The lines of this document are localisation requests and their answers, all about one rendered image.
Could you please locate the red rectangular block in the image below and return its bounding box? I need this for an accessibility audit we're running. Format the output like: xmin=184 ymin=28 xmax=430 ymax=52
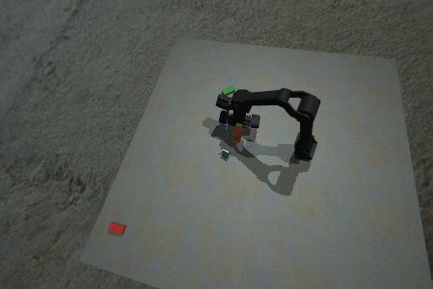
xmin=108 ymin=222 xmax=126 ymax=235

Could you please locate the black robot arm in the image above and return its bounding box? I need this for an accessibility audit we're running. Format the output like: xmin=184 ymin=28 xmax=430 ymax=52
xmin=216 ymin=88 xmax=320 ymax=161

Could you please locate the green rectangular block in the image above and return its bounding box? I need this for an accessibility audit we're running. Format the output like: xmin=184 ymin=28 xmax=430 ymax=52
xmin=222 ymin=86 xmax=235 ymax=96

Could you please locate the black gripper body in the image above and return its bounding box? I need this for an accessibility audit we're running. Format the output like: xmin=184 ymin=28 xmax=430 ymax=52
xmin=219 ymin=110 xmax=260 ymax=129

